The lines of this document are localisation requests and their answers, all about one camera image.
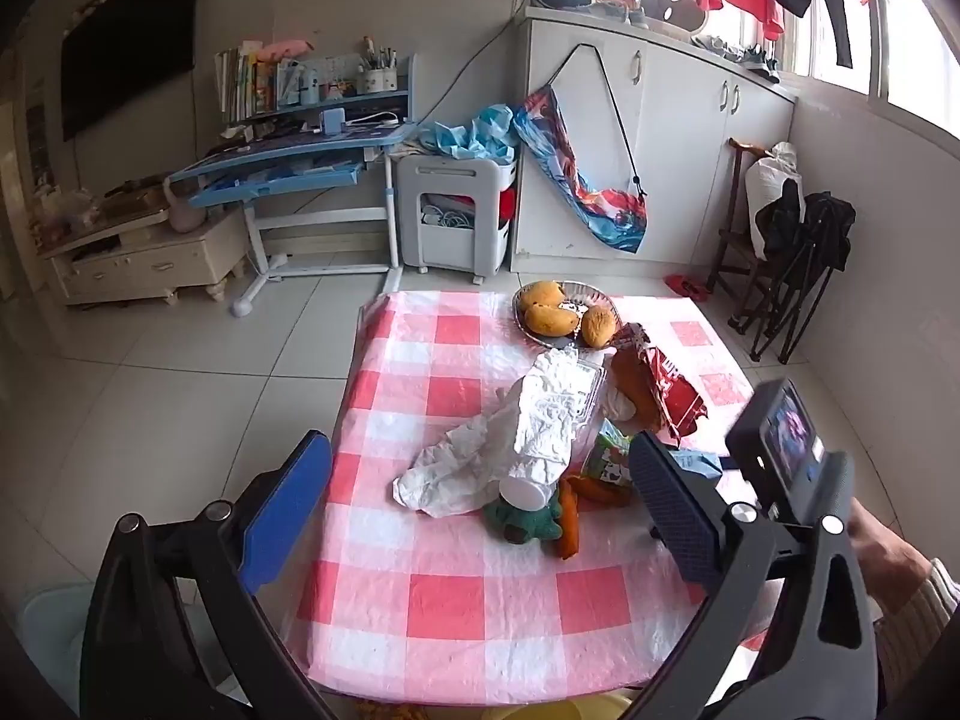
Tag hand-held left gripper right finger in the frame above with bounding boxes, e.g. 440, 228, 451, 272
622, 431, 878, 720

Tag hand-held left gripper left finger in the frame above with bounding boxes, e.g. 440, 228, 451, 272
81, 430, 335, 720

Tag red snack bag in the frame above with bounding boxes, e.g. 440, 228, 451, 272
609, 324, 708, 445

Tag white plastic bag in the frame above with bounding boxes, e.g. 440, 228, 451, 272
392, 349, 601, 518

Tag person's right forearm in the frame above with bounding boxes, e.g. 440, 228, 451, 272
874, 556, 960, 698

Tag person's right hand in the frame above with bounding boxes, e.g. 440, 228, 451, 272
851, 502, 935, 616

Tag green snack packet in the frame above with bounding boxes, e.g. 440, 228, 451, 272
580, 420, 638, 488

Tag green plush toy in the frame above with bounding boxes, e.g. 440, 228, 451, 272
482, 499, 563, 547

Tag clear plastic container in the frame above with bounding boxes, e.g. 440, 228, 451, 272
553, 351, 610, 421

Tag pink white checked tablecloth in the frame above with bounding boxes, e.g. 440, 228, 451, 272
289, 289, 758, 710

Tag black folding chair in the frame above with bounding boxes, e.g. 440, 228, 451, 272
730, 180, 857, 365

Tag wooden chair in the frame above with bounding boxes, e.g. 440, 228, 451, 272
707, 137, 767, 302

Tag silver fruit plate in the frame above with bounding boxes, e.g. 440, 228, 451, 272
512, 280, 621, 351

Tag white sack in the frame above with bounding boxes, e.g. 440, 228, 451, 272
744, 140, 806, 257

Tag light green seat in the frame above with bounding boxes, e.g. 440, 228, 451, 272
13, 583, 102, 720

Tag cream television cabinet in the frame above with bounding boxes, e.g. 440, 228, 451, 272
41, 206, 250, 308

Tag colourful printed bag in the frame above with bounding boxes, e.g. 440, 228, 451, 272
512, 86, 650, 254

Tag white cabinet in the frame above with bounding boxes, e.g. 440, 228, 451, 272
512, 6, 797, 275

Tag pink kettlebell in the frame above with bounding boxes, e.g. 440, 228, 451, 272
163, 184, 208, 235

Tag blue study desk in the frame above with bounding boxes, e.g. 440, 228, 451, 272
166, 52, 421, 317

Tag white plastic stool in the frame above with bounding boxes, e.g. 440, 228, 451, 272
394, 152, 520, 280

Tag blue plastic bag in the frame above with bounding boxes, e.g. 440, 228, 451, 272
415, 103, 520, 164

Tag row of books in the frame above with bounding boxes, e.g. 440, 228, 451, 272
214, 45, 280, 126

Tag black wall television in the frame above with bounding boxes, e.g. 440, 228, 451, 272
60, 0, 203, 142

